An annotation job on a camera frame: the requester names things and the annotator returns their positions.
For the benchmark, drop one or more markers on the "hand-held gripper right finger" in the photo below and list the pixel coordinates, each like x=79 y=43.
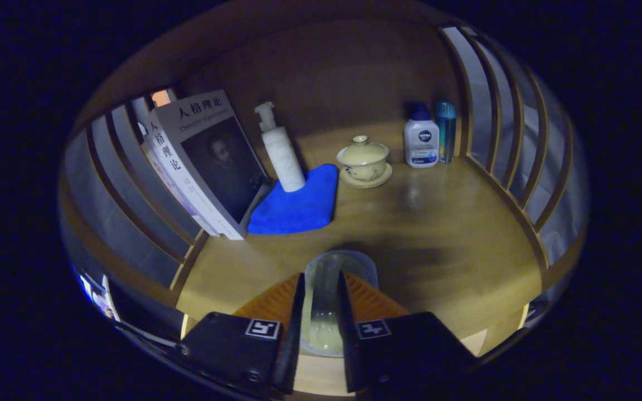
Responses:
x=346 y=334

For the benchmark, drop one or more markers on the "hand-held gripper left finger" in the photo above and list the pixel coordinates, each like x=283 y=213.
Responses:
x=294 y=334

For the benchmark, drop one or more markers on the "translucent pale green container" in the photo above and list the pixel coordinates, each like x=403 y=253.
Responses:
x=324 y=312

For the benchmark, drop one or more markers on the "wooden countertop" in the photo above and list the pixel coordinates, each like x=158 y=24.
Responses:
x=443 y=223

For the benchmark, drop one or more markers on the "wooden cabinet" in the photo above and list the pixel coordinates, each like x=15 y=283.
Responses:
x=343 y=72

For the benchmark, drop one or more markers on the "blue cloth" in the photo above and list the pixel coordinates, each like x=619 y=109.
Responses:
x=298 y=211

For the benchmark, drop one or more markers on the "thin pale purple book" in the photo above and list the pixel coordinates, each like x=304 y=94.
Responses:
x=181 y=203

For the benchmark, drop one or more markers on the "white pump bottle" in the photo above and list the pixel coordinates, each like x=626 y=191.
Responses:
x=285 y=161

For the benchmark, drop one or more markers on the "beige lidded teacup with saucer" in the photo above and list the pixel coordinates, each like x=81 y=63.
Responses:
x=363 y=159

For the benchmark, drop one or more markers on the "thick white book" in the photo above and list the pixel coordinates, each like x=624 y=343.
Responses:
x=215 y=156

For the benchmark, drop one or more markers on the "white lotion bottle blue cap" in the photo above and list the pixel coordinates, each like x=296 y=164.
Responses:
x=421 y=142

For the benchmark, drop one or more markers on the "teal bottle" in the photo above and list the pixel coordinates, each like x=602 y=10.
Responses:
x=447 y=133

